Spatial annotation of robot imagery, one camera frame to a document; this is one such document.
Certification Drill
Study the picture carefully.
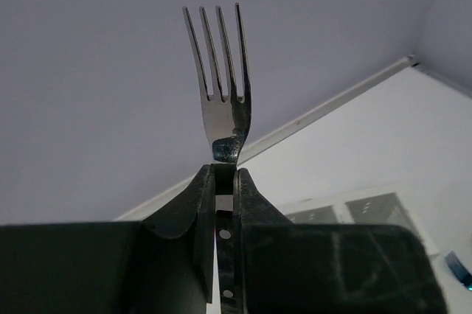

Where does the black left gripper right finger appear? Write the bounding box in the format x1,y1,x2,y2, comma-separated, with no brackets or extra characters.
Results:
232,167,296,287

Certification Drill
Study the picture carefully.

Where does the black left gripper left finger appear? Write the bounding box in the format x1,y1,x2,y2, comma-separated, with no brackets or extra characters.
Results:
144,164,215,303

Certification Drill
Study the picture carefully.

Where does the silver fork black riveted handle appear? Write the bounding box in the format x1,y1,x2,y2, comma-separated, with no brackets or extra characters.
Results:
182,4,251,313

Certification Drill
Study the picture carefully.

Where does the white perforated utensil caddy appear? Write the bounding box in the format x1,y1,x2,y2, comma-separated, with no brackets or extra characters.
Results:
280,192,419,235

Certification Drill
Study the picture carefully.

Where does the aluminium table edge rail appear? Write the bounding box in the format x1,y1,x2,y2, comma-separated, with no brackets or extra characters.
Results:
115,55,471,221

